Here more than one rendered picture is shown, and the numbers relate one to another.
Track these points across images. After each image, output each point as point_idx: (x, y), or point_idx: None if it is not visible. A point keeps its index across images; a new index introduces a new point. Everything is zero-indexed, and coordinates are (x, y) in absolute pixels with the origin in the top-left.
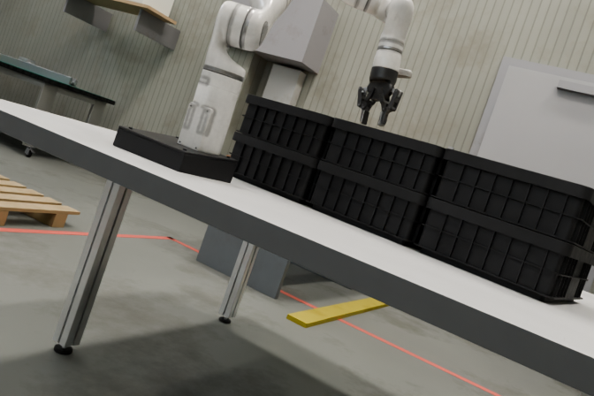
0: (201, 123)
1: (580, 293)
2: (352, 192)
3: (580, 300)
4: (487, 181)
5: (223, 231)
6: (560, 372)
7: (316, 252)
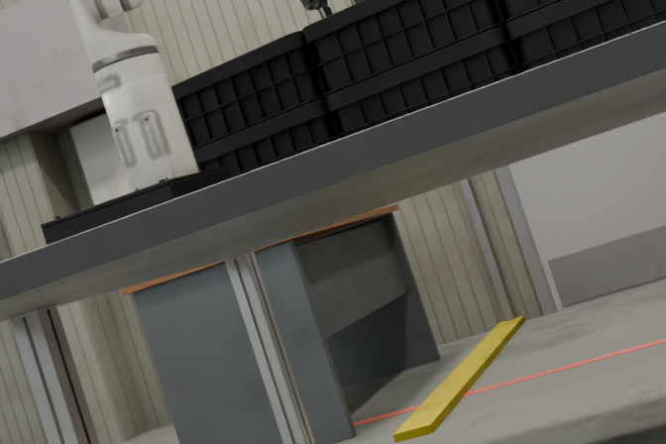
0: (149, 142)
1: None
2: (401, 100)
3: None
4: None
5: (330, 184)
6: None
7: (469, 106)
